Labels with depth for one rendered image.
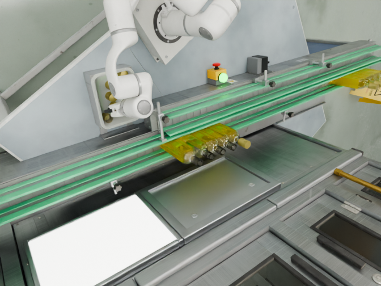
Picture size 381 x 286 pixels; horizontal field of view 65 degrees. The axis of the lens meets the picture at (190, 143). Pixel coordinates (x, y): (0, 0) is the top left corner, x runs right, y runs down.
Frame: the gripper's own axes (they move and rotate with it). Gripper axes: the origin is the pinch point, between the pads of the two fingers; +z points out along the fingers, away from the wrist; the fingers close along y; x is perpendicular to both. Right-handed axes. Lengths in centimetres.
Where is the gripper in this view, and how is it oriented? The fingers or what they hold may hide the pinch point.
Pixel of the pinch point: (116, 107)
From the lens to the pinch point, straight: 128.3
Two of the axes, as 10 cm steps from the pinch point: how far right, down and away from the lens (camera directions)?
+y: 8.2, -3.1, 4.8
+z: -5.3, -1.0, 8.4
